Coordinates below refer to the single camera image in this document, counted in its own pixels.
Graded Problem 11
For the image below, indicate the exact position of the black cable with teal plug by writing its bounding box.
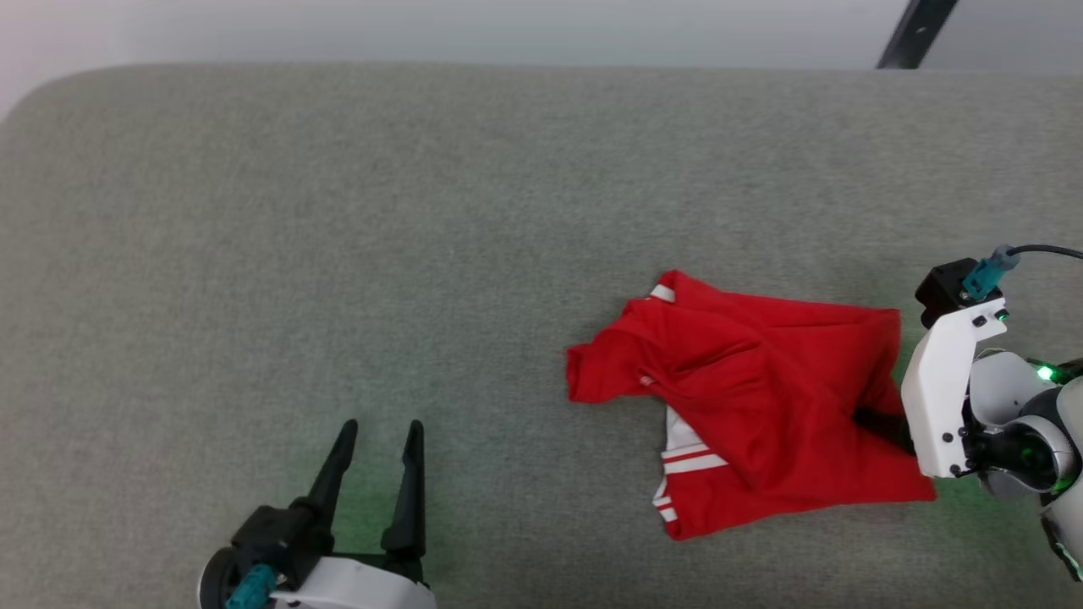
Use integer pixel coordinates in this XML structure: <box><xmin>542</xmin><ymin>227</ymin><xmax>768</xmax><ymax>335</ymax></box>
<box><xmin>960</xmin><ymin>243</ymin><xmax>1083</xmax><ymax>302</ymax></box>
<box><xmin>224</xmin><ymin>564</ymin><xmax>279</xmax><ymax>609</ymax></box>

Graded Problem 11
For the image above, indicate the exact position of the metal pole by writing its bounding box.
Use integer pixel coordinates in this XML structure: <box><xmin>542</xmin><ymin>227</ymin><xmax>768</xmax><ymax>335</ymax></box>
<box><xmin>876</xmin><ymin>0</ymin><xmax>961</xmax><ymax>70</ymax></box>

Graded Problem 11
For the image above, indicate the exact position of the red shirt with white sleeves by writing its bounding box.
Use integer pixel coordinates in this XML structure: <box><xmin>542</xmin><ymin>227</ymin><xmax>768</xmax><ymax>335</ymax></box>
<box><xmin>565</xmin><ymin>269</ymin><xmax>938</xmax><ymax>542</ymax></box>

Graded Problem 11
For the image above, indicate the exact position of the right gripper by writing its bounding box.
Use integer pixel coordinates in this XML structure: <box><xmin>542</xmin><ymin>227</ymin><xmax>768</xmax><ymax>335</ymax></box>
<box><xmin>853</xmin><ymin>297</ymin><xmax>1009</xmax><ymax>481</ymax></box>

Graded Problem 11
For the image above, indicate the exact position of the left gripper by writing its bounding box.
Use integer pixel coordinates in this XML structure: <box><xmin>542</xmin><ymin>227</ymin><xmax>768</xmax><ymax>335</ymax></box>
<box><xmin>232</xmin><ymin>418</ymin><xmax>437</xmax><ymax>609</ymax></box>

